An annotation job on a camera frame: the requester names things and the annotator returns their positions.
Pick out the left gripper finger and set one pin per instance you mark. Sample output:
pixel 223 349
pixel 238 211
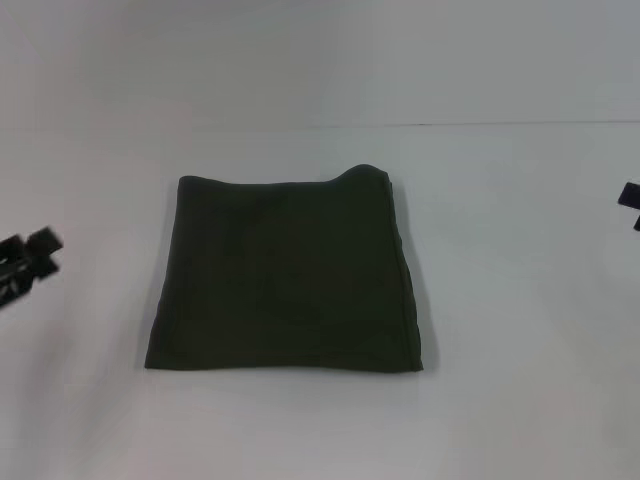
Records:
pixel 45 239
pixel 20 287

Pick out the dark green FREE! t-shirt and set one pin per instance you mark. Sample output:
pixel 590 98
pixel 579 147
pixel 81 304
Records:
pixel 285 270

